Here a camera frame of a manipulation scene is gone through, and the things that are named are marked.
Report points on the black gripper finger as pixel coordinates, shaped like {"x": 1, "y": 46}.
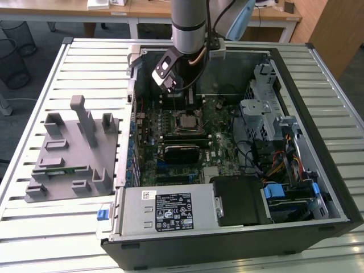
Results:
{"x": 191, "y": 98}

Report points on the silver CPU green board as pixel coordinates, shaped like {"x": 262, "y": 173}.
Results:
{"x": 187, "y": 121}

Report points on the black RAM slot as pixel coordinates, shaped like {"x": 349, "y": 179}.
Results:
{"x": 168, "y": 99}
{"x": 187, "y": 136}
{"x": 168, "y": 106}
{"x": 187, "y": 142}

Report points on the round coin battery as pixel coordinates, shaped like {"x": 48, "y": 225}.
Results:
{"x": 219, "y": 106}

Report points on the black graphics card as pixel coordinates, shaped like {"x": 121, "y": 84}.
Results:
{"x": 182, "y": 155}

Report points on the silver perforated drive cage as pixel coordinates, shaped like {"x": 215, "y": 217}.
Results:
{"x": 256, "y": 108}

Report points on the green motherboard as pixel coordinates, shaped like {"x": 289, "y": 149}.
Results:
{"x": 224, "y": 159}

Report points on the blue expansion slot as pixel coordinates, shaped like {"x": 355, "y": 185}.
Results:
{"x": 191, "y": 177}
{"x": 161, "y": 164}

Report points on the silver chipset heatsink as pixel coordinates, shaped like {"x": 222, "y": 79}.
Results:
{"x": 211, "y": 175}

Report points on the white printed label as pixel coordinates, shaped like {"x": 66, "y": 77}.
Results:
{"x": 118, "y": 2}

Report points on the black plastic shroud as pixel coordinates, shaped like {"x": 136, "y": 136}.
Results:
{"x": 239, "y": 199}

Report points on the grey parts rack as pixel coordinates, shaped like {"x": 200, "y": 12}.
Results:
{"x": 71, "y": 133}

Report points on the blue disk carrier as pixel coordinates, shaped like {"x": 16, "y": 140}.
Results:
{"x": 273, "y": 193}

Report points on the silver power supply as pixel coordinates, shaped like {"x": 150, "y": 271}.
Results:
{"x": 133, "y": 210}

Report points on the green RAM stick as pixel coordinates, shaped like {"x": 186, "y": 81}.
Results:
{"x": 68, "y": 171}

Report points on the blue case latch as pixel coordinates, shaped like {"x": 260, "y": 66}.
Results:
{"x": 103, "y": 214}

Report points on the black disk drive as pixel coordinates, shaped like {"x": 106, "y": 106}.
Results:
{"x": 287, "y": 210}

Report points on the black silver PC case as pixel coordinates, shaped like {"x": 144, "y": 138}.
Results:
{"x": 199, "y": 250}

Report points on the blue plastic tab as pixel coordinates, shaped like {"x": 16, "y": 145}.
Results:
{"x": 315, "y": 190}

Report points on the brown wooden cabinet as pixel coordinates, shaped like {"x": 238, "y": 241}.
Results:
{"x": 335, "y": 34}

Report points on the white stand foot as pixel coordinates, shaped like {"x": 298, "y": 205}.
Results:
{"x": 5, "y": 108}

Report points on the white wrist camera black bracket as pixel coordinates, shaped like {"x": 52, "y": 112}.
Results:
{"x": 158, "y": 76}

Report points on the small white camera box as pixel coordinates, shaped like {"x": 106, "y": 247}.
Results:
{"x": 217, "y": 52}

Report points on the wooden desk white frame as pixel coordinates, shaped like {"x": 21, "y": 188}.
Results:
{"x": 270, "y": 15}

